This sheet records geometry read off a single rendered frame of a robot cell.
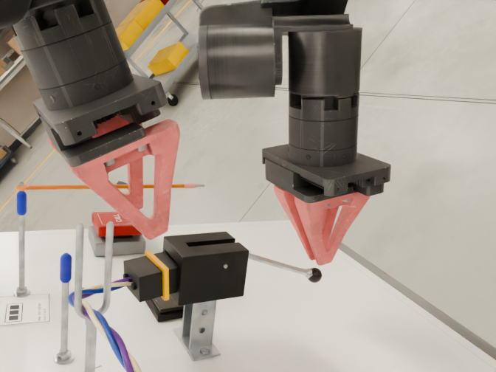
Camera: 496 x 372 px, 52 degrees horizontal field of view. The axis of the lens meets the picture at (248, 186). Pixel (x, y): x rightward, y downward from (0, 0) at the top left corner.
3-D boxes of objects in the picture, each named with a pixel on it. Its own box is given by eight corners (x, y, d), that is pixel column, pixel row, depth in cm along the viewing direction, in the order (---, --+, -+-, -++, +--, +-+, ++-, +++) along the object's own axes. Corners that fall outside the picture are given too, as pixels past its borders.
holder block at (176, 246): (243, 296, 41) (249, 250, 40) (178, 306, 38) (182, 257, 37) (221, 273, 44) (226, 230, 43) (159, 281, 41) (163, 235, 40)
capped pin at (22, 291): (34, 294, 47) (34, 182, 44) (18, 299, 46) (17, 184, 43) (25, 288, 48) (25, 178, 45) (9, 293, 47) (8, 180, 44)
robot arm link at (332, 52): (370, 14, 36) (354, 12, 42) (274, 17, 36) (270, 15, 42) (366, 109, 39) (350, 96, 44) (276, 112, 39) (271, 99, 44)
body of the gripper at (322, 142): (327, 204, 38) (329, 105, 36) (260, 168, 47) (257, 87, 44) (393, 187, 41) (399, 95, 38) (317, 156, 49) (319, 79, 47)
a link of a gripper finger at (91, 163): (121, 273, 31) (56, 136, 27) (94, 233, 37) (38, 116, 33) (215, 223, 34) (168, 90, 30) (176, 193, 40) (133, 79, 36)
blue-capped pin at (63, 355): (75, 362, 38) (79, 256, 36) (54, 366, 37) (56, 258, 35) (72, 350, 39) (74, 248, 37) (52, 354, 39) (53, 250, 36)
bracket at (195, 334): (221, 356, 41) (226, 300, 40) (193, 362, 40) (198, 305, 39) (198, 326, 45) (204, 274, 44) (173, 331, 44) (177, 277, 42)
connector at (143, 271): (196, 286, 39) (196, 263, 38) (136, 303, 36) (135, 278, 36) (178, 270, 41) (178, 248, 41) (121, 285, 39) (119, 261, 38)
